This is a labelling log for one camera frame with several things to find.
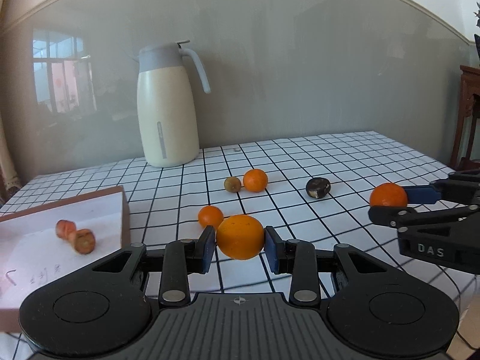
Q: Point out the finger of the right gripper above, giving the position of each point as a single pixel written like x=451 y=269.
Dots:
x=459 y=187
x=465 y=218

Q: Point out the cream thermos jug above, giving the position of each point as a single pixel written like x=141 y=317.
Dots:
x=165 y=104

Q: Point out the small orange fruit in box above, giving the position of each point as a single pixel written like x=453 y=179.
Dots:
x=64 y=228

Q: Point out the small orange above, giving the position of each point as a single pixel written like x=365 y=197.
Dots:
x=210 y=216

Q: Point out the peeled orange piece in box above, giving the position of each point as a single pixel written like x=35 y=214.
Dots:
x=83 y=241

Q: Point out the beige curtain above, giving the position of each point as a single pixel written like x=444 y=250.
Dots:
x=10 y=181

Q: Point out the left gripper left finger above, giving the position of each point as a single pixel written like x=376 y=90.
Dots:
x=176 y=262

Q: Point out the black hex key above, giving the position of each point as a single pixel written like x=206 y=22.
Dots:
x=10 y=275

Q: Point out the small brown longan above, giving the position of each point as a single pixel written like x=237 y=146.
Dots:
x=232 y=184

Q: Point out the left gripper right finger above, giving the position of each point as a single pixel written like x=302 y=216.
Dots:
x=302 y=261

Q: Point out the dark chestnut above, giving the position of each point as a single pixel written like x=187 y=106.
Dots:
x=318 y=187

